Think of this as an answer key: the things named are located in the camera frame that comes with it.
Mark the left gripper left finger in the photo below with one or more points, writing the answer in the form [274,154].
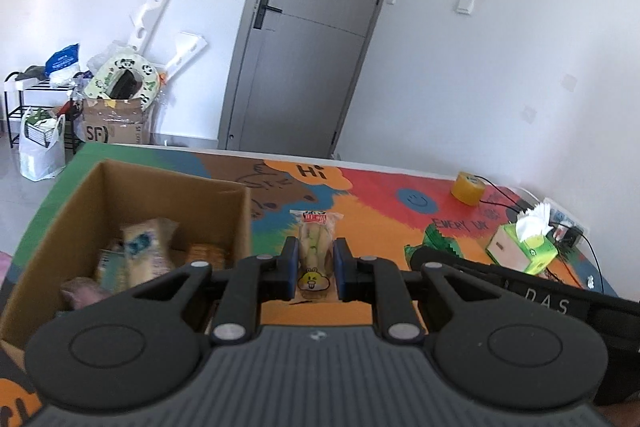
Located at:
[253,281]

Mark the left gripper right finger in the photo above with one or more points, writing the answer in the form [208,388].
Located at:
[379,283]

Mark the orange cracker packet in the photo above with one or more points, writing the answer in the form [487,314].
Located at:
[215,256]

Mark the sandwich snack packet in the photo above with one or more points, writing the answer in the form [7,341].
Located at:
[316,233]

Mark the white blue snack packet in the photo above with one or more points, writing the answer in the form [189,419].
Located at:
[147,249]

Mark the grey room door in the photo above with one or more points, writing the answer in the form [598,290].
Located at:
[294,70]

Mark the colourful cartoon table mat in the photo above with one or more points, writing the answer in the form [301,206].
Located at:
[308,335]

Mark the small green snack packet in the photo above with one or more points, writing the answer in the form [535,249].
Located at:
[432,238]

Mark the black power adapter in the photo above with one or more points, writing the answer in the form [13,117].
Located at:
[566,235]

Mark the green tissue box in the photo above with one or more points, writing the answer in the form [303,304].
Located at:
[523,246]

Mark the yellow tape roll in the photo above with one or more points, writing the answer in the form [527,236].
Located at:
[468,189]

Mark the blue green snack packet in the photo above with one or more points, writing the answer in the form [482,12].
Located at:
[112,271]

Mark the pink meat snack packet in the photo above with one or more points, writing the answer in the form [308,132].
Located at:
[82,292]

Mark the open cardboard box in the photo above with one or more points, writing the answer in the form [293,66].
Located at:
[159,215]

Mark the SF cardboard box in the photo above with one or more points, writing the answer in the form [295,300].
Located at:
[114,122]

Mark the short white foam board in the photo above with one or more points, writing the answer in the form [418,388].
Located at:
[188,46]

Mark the white plastic shopping bag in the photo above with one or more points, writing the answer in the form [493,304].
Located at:
[41,148]

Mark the panda toilet seat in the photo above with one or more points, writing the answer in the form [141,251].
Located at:
[125,76]

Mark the black metal shoe rack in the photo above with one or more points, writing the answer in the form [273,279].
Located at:
[21,94]

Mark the tall white foam board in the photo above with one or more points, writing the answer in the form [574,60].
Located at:
[145,21]

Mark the blue white bag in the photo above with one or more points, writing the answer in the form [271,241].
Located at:
[63,63]

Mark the white wall switch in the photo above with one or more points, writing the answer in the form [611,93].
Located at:
[465,7]

